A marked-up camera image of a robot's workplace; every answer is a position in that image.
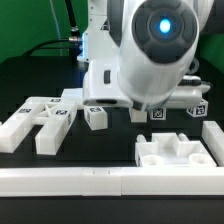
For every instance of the white chair back frame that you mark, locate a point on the white chair back frame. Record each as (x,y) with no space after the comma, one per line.
(54,115)

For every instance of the white chair seat part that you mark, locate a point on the white chair seat part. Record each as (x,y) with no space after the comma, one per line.
(171,150)

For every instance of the white rail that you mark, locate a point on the white rail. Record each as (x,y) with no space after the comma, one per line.
(213,136)
(111,181)

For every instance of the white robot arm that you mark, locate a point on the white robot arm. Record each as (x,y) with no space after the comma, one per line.
(140,51)

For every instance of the white front rail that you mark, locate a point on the white front rail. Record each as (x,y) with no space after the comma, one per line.
(111,181)

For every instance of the white right rail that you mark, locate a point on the white right rail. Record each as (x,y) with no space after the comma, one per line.
(213,136)

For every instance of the white marker base plate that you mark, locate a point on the white marker base plate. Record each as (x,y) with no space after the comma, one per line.
(75,95)

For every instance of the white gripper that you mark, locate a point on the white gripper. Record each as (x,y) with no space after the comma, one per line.
(101,88)

